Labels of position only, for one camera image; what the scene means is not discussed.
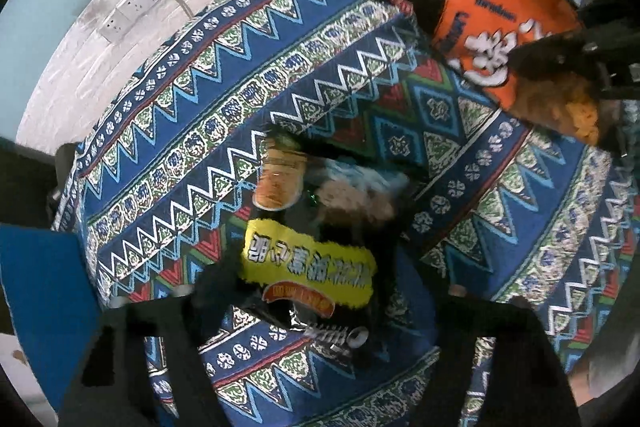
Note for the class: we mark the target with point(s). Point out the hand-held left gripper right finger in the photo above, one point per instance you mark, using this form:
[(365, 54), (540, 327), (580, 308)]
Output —
[(415, 307)]

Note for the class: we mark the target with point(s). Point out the blue board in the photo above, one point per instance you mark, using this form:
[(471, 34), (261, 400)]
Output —
[(40, 297)]

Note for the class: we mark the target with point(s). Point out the orange snack bag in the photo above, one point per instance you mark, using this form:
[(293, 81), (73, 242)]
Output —
[(480, 17)]

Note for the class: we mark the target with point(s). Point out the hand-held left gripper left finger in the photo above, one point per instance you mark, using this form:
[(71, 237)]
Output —
[(215, 292)]

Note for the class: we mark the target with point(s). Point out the black and yellow snack bag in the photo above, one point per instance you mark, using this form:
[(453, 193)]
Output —
[(305, 267)]

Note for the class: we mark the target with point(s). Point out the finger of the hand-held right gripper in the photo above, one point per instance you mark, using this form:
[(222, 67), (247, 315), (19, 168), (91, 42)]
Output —
[(555, 54)]

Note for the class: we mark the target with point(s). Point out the blue patterned tablecloth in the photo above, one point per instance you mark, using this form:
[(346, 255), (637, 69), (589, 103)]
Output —
[(200, 107)]

